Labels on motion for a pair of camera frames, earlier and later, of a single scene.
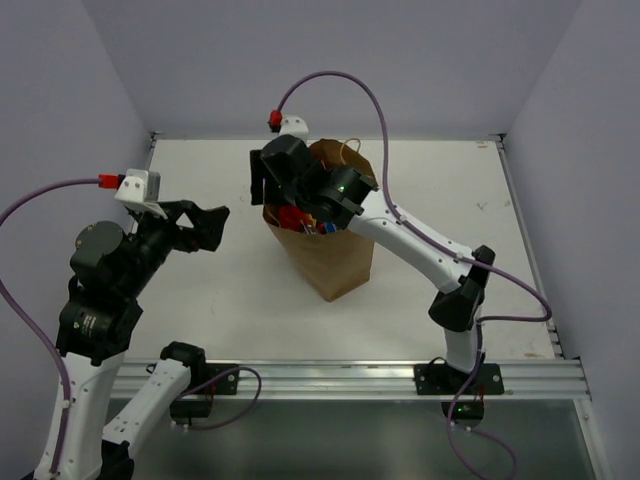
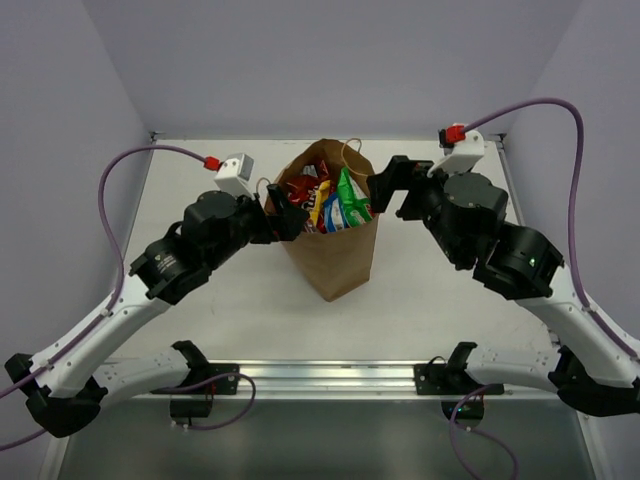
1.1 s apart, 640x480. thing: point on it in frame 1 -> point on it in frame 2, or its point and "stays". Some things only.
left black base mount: x=204 y=381 stays
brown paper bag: x=332 y=264 stays
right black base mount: x=443 y=379 stays
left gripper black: x=179 y=225 -> x=273 y=220
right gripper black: x=258 y=171 -> x=401 y=174
